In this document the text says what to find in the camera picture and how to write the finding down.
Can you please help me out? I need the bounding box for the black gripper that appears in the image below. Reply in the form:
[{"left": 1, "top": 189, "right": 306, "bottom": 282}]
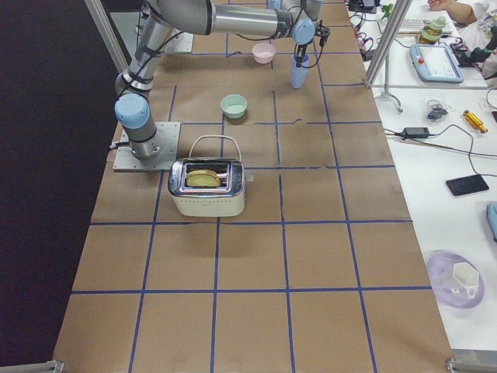
[{"left": 294, "top": 44, "right": 309, "bottom": 68}]

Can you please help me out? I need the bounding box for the blue cup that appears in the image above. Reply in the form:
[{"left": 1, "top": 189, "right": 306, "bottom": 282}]
[{"left": 291, "top": 54, "right": 310, "bottom": 80}]

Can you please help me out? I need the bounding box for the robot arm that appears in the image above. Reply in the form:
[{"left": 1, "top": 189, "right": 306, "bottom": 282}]
[{"left": 114, "top": 1, "right": 330, "bottom": 162}]

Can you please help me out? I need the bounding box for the pink bowl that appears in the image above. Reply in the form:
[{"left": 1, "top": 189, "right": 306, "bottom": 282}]
[{"left": 252, "top": 43, "right": 276, "bottom": 64}]

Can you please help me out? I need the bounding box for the mint green bowl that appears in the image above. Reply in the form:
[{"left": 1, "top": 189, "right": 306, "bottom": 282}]
[{"left": 220, "top": 94, "right": 248, "bottom": 119}]

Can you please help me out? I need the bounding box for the white keyboard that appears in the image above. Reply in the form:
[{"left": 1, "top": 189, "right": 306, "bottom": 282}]
[{"left": 377, "top": 19, "right": 436, "bottom": 35}]

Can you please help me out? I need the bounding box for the black power adapter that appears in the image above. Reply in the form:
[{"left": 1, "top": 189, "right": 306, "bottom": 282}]
[{"left": 400, "top": 127, "right": 431, "bottom": 139}]

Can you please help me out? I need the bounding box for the blue teach pendant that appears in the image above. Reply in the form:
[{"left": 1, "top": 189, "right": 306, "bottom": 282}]
[{"left": 409, "top": 44, "right": 464, "bottom": 84}]

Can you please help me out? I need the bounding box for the toast slice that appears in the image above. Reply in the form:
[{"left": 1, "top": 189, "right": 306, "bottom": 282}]
[{"left": 186, "top": 169, "right": 221, "bottom": 188}]

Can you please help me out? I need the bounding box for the cream toaster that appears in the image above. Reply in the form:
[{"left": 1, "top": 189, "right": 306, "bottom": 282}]
[{"left": 168, "top": 157, "right": 246, "bottom": 218}]

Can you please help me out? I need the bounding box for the yellow cylinder tool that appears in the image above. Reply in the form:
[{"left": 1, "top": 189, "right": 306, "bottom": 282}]
[{"left": 463, "top": 110, "right": 488, "bottom": 134}]

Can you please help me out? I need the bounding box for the black smartphone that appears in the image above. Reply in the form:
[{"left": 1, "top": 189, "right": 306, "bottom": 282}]
[{"left": 445, "top": 174, "right": 489, "bottom": 197}]

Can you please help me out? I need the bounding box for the white hexagonal cup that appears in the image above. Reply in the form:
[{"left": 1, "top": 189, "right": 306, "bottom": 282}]
[{"left": 450, "top": 263, "right": 479, "bottom": 299}]

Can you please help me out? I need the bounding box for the purple plate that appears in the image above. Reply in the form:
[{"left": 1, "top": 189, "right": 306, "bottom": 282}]
[{"left": 426, "top": 252, "right": 485, "bottom": 309}]

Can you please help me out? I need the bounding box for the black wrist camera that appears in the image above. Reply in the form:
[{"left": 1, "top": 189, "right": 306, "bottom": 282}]
[{"left": 315, "top": 24, "right": 331, "bottom": 48}]

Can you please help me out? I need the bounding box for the aluminium frame post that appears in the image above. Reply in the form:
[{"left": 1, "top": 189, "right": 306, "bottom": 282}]
[{"left": 363, "top": 0, "right": 412, "bottom": 88}]

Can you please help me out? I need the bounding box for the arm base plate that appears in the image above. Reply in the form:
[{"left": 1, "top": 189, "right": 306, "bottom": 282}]
[
  {"left": 165, "top": 33, "right": 194, "bottom": 54},
  {"left": 113, "top": 121, "right": 181, "bottom": 172}
]

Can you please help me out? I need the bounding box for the white power cable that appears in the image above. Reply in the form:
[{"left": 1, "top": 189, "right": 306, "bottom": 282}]
[{"left": 189, "top": 134, "right": 244, "bottom": 161}]

